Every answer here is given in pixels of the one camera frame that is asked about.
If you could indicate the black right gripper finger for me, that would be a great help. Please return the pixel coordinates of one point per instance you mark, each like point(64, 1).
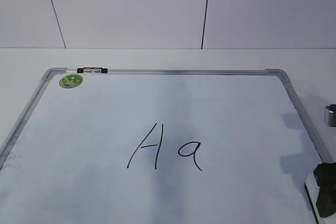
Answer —
point(325, 177)

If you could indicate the white eraser with black felt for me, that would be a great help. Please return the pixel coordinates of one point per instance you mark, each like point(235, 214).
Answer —
point(312, 191)

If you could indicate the black and clear board clip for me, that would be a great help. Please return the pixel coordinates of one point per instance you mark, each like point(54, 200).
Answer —
point(92, 70)

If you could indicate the round green magnet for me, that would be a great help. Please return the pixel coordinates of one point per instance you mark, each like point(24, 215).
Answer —
point(71, 81)

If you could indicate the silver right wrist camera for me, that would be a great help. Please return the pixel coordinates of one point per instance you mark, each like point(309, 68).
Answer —
point(330, 115)

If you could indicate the white board with aluminium frame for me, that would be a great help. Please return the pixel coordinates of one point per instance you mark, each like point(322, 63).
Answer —
point(161, 147)

